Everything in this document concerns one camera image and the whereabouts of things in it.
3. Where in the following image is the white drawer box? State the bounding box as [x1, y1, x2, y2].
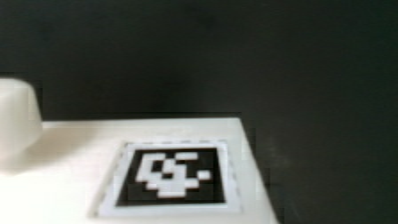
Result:
[0, 78, 278, 224]

